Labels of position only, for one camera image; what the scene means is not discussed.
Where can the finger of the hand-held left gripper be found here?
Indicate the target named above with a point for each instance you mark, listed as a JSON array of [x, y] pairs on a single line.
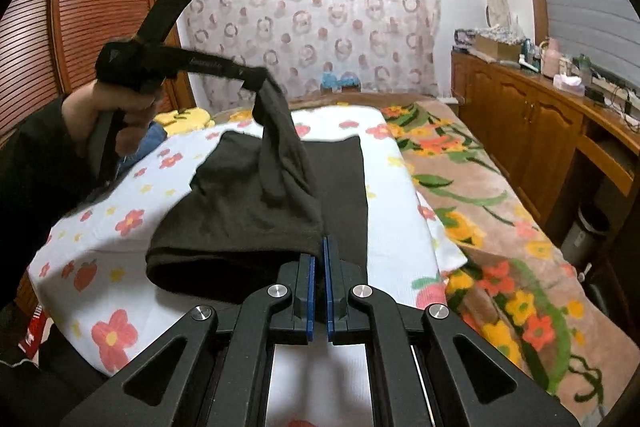
[[256, 78]]

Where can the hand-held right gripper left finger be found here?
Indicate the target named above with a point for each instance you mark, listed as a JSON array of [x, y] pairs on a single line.
[[310, 302]]

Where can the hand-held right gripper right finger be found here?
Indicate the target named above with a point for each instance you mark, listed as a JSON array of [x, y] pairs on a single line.
[[327, 297]]

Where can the black pants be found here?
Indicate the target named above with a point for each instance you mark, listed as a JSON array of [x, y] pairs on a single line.
[[240, 217]]

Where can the person's left forearm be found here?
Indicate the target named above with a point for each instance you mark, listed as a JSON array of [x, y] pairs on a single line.
[[35, 182]]

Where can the person's left hand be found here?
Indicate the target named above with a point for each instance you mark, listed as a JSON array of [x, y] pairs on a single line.
[[80, 112]]

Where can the yellow plush toy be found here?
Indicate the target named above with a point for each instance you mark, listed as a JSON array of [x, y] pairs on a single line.
[[185, 119]]

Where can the blue jeans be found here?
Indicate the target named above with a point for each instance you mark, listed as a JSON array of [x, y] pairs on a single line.
[[150, 142]]

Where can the blue plastic bag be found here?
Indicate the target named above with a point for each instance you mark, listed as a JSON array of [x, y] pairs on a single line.
[[340, 79]]

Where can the white flower print blanket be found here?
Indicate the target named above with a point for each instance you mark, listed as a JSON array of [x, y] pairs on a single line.
[[125, 232]]

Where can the brown floral blanket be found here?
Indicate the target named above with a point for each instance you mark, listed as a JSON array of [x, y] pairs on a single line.
[[475, 187]]

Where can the cardboard box of small goods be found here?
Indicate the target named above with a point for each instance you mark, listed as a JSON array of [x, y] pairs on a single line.
[[495, 47]]

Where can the wooden cabinet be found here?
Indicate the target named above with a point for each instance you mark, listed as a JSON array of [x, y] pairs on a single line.
[[510, 117]]

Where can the grey trash bin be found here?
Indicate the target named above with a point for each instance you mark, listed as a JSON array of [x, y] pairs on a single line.
[[582, 237]]

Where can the red bag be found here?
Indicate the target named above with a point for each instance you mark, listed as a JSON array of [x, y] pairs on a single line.
[[32, 334]]

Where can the pink thermos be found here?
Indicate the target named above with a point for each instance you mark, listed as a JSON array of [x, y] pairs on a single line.
[[551, 57]]

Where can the pink tissue box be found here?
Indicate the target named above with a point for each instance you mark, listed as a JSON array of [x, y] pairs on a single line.
[[568, 84]]

